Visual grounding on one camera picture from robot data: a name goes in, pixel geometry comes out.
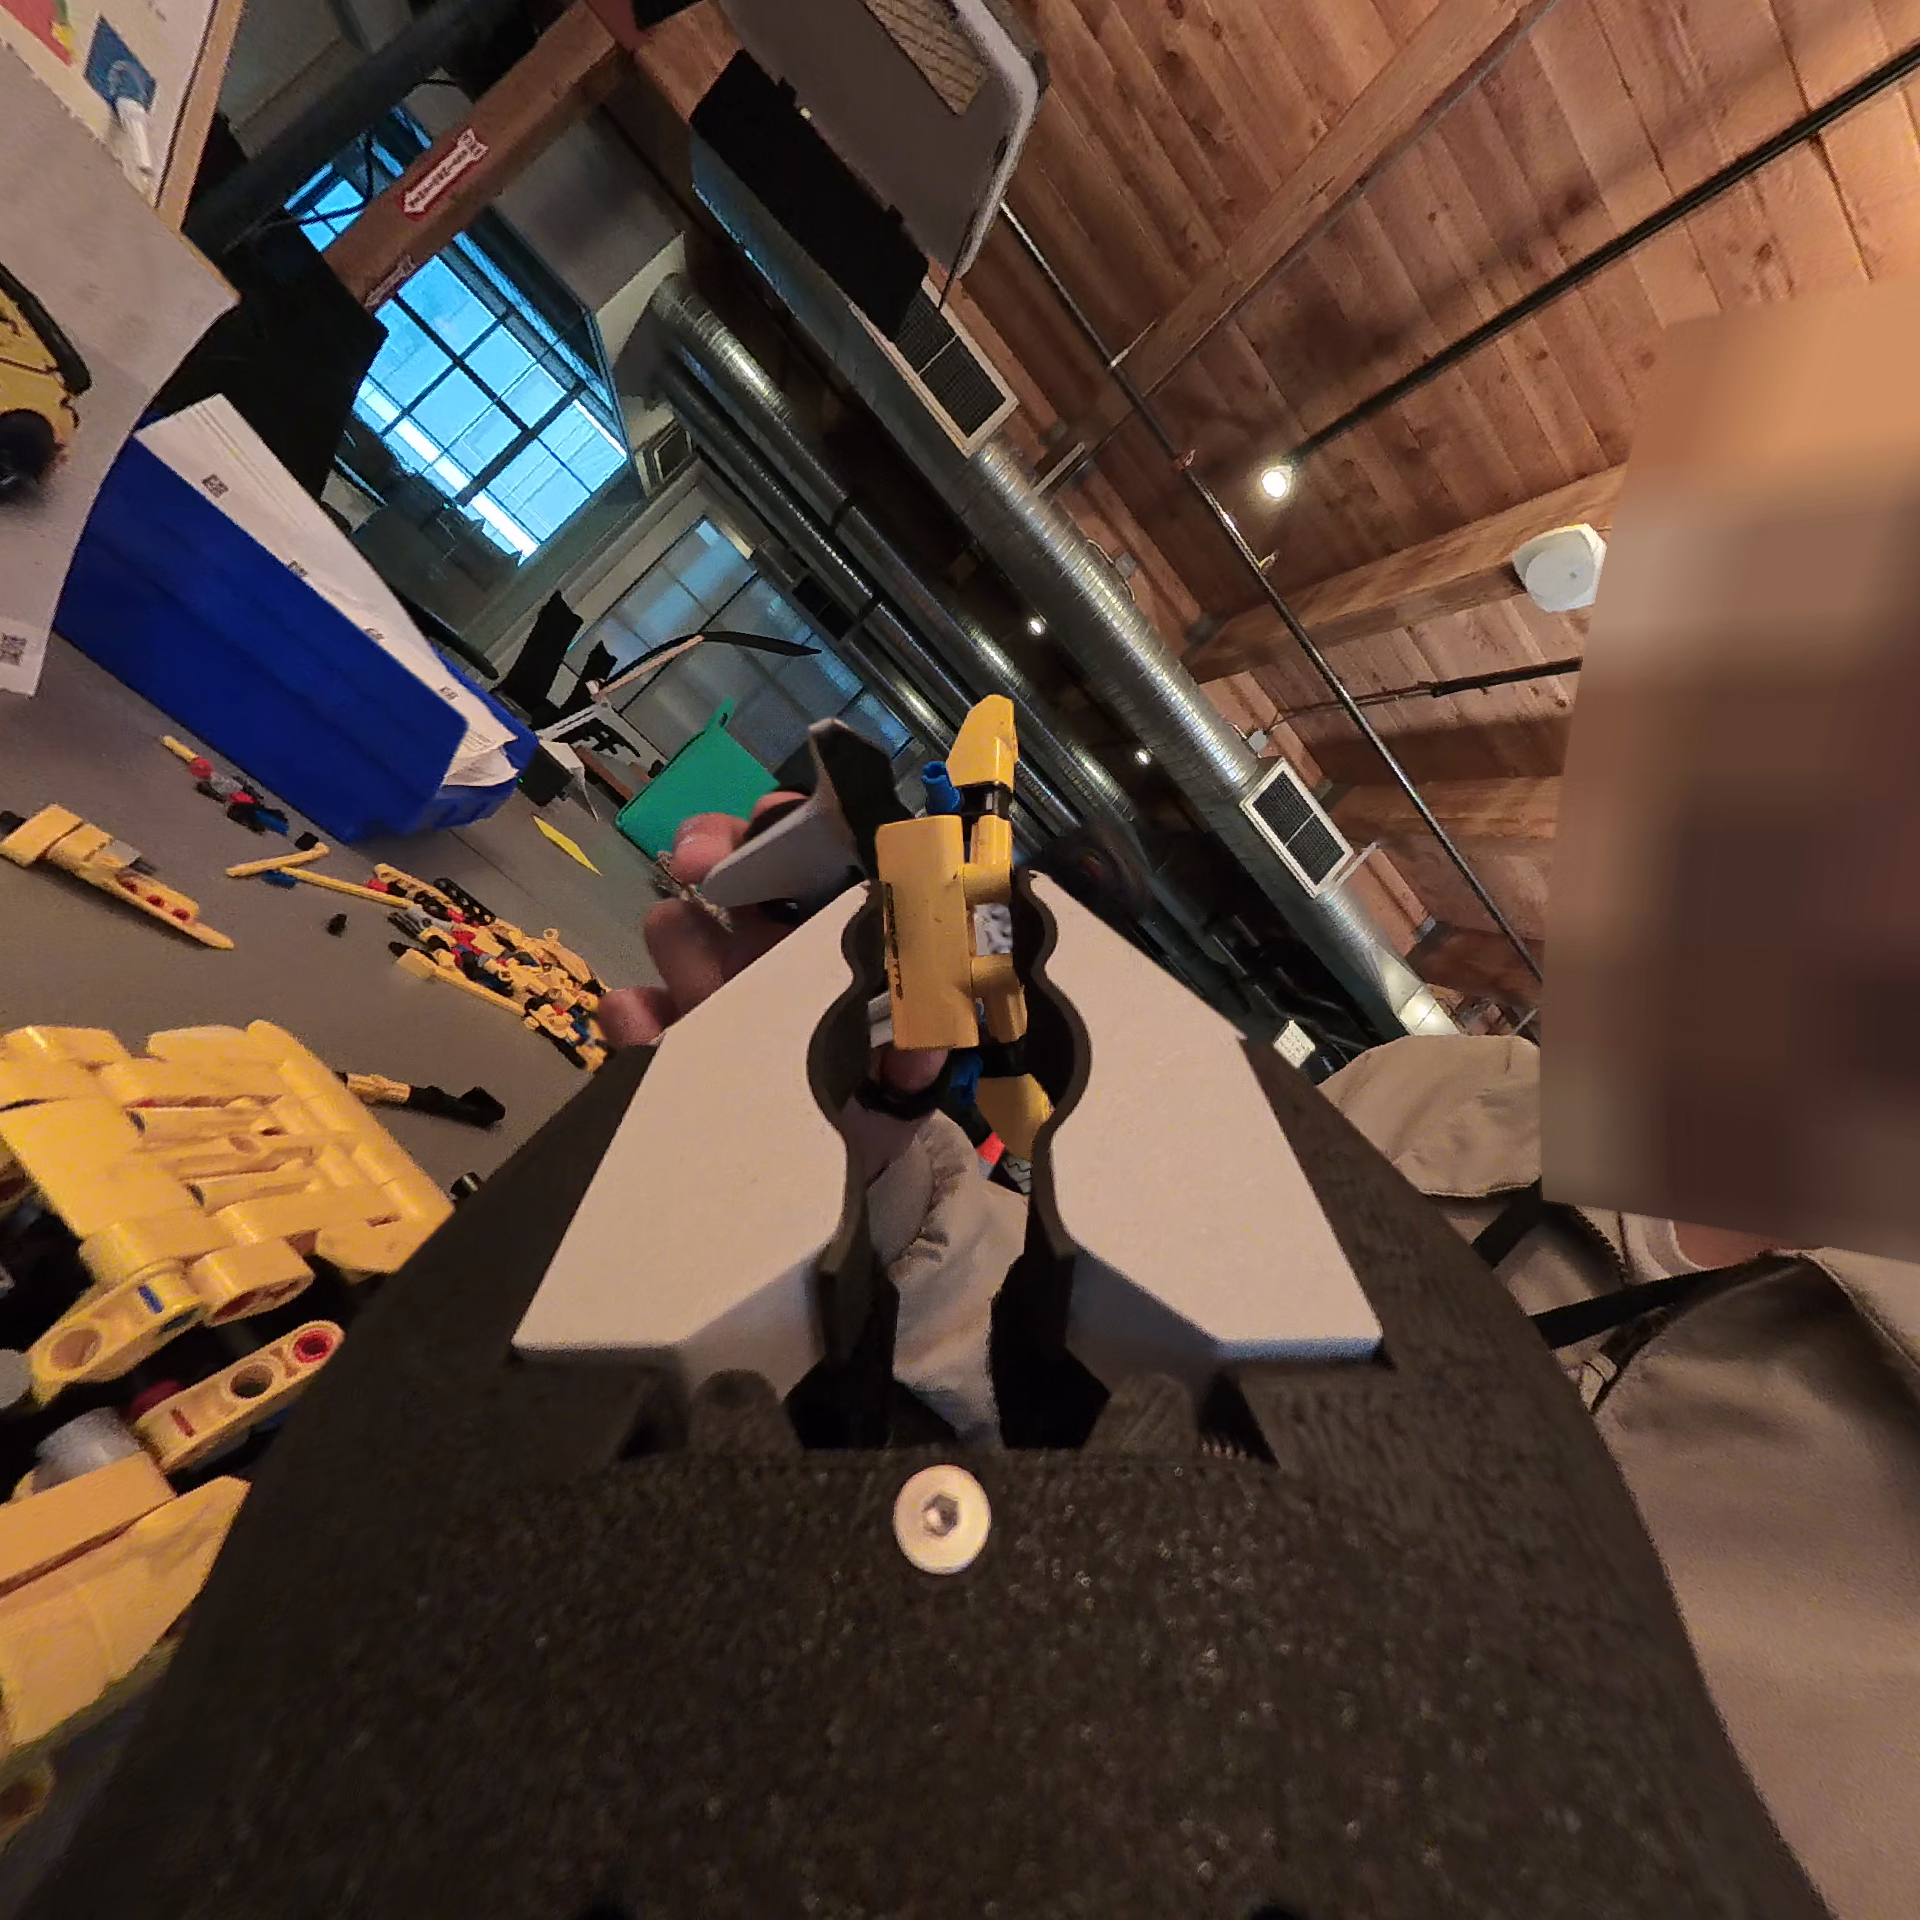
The blue plastic bin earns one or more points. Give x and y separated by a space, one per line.
223 630

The large paned window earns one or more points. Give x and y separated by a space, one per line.
482 402

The yellow panel assembly blue pins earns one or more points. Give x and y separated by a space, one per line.
924 927

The white notice board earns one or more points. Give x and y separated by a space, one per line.
147 45

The grey instruction booklet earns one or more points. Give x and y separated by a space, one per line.
93 238

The flat yellow wedge piece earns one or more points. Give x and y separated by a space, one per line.
566 843

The white ceiling sensor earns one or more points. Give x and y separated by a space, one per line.
1562 565

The yellow toy brick car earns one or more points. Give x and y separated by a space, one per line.
196 1135

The green plastic bin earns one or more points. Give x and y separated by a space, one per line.
698 785

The grey ceiling air unit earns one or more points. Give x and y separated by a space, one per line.
899 91

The person's right hand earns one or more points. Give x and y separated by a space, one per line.
686 961

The ceiling spot light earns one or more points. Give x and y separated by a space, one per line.
1275 482

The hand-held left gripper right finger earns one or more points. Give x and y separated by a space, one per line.
1200 1183

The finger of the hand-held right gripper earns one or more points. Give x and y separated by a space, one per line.
769 868

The yellow panel with red pins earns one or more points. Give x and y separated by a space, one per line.
75 851

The cluster of small pins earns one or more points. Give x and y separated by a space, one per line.
238 794

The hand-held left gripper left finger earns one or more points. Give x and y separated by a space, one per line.
703 1183

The black yellow brick assembly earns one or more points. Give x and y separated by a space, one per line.
436 1100

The white vent grille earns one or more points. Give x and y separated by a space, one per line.
953 376
1295 829

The pile of loose brick pieces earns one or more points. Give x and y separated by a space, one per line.
508 961

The silver ventilation duct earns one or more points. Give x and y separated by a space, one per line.
1108 630

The long yellow beam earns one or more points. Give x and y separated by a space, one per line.
281 861
334 882

